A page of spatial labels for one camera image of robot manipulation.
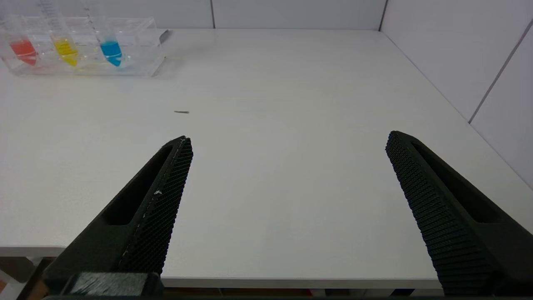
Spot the clear plastic test tube rack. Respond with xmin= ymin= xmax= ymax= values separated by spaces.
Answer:
xmin=0 ymin=17 xmax=166 ymax=77

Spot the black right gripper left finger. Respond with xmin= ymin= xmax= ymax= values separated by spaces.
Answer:
xmin=42 ymin=136 xmax=194 ymax=294

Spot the test tube with blue liquid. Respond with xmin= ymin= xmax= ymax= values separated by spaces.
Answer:
xmin=82 ymin=0 xmax=125 ymax=68

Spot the test tube with yellow liquid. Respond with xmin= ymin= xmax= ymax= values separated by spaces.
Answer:
xmin=37 ymin=0 xmax=80 ymax=68

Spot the test tube with red liquid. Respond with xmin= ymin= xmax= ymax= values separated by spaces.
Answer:
xmin=0 ymin=15 xmax=39 ymax=66

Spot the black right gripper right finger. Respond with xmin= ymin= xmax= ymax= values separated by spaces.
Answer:
xmin=385 ymin=131 xmax=533 ymax=296

